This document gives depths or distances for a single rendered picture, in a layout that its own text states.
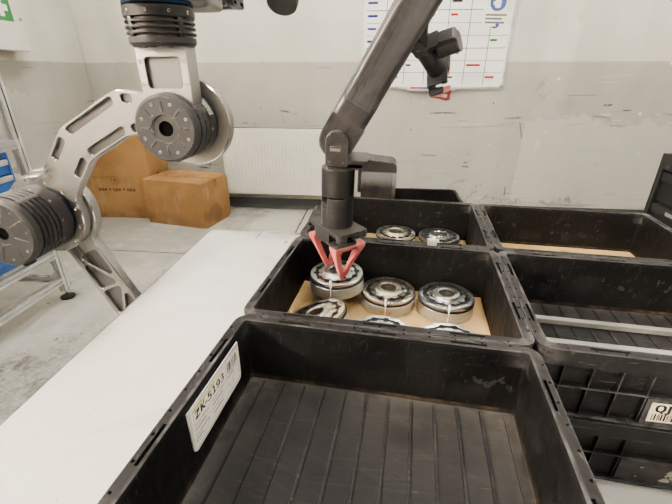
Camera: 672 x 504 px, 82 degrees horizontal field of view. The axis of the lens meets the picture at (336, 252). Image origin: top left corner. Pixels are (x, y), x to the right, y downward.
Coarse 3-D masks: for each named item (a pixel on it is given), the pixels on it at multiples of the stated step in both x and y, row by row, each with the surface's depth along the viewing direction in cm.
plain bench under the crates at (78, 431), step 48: (240, 240) 138; (288, 240) 138; (192, 288) 107; (240, 288) 107; (96, 336) 88; (144, 336) 88; (192, 336) 88; (48, 384) 74; (96, 384) 74; (144, 384) 74; (0, 432) 64; (48, 432) 64; (96, 432) 64; (144, 432) 64; (0, 480) 57; (48, 480) 57; (96, 480) 57
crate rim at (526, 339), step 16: (304, 240) 81; (368, 240) 79; (288, 256) 72; (496, 256) 72; (272, 272) 67; (496, 272) 67; (512, 288) 62; (256, 304) 58; (512, 304) 57; (304, 320) 54; (320, 320) 54; (336, 320) 54; (352, 320) 54; (448, 336) 51; (464, 336) 51; (480, 336) 51; (496, 336) 51; (528, 336) 51
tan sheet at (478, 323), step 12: (300, 288) 82; (300, 300) 77; (312, 300) 77; (348, 300) 77; (360, 300) 77; (480, 300) 77; (348, 312) 73; (360, 312) 73; (480, 312) 73; (408, 324) 70; (420, 324) 70; (468, 324) 70; (480, 324) 70
